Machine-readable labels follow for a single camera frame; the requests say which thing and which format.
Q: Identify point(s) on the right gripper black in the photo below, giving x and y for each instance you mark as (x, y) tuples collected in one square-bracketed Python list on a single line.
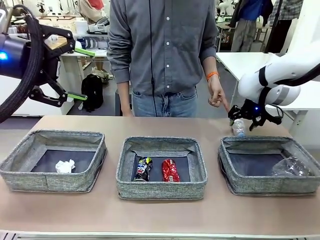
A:
[(251, 111)]

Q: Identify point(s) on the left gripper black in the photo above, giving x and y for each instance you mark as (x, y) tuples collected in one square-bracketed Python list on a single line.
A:
[(12, 57)]

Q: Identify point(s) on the clear plastic bottle blue cap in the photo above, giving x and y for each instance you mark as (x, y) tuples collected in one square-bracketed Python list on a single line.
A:
[(238, 128)]

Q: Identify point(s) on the clear plastic cup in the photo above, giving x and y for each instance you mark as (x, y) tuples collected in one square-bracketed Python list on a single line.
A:
[(292, 167)]

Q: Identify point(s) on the crushed red can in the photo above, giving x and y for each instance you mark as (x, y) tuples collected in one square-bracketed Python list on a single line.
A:
[(170, 170)]

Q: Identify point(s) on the white paper ball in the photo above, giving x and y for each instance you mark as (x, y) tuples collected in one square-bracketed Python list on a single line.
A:
[(65, 166)]

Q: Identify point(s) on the crushed dark blue can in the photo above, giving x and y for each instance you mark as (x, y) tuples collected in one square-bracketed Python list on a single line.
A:
[(143, 167)]

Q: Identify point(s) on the person's right forearm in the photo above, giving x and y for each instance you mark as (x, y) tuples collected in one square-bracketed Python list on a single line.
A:
[(123, 95)]

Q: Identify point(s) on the person's left forearm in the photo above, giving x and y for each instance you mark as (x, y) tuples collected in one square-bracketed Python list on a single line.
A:
[(209, 66)]

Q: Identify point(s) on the person's left hand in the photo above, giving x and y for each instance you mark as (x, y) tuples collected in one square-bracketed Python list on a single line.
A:
[(216, 92)]

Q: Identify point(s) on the person's right hand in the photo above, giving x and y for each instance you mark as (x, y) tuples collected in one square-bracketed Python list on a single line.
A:
[(127, 112)]

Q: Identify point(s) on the white cabinet wooden top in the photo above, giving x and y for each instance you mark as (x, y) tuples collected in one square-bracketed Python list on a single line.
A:
[(67, 80)]

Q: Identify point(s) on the black backpack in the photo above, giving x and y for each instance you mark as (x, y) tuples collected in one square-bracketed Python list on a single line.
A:
[(91, 92)]

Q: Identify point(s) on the white desk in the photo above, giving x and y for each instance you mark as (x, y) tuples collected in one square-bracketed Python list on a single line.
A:
[(100, 53)]

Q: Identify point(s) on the blue drink bottle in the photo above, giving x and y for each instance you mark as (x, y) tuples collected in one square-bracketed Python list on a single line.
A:
[(80, 41)]

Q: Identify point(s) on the grey metal stool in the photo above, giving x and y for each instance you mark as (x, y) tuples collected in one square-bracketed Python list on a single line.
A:
[(117, 105)]

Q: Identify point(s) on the white plastic jug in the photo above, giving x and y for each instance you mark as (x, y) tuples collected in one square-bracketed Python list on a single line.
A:
[(81, 26)]

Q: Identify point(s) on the orange wristwatch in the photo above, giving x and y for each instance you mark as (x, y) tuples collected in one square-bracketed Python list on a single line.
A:
[(212, 75)]

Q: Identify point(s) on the white lattice crate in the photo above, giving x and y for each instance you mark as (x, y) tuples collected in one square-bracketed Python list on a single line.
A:
[(62, 23)]

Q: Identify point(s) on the white table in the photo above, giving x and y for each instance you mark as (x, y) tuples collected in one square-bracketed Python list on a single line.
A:
[(232, 62)]

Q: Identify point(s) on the beige hanging jacket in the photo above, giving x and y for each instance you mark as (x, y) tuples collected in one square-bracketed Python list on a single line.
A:
[(92, 10)]

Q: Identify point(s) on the grey fabric basket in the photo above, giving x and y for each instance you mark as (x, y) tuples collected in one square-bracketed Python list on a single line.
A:
[(255, 185), (25, 180), (160, 190)]

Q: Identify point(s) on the background person khaki trousers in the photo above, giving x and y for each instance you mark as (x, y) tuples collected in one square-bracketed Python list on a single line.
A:
[(247, 30)]

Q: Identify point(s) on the person in grey shirt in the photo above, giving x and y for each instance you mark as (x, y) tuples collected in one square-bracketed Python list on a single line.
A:
[(170, 50)]

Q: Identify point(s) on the background person plaid shirt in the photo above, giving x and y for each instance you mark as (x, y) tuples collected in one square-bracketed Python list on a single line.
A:
[(285, 15)]

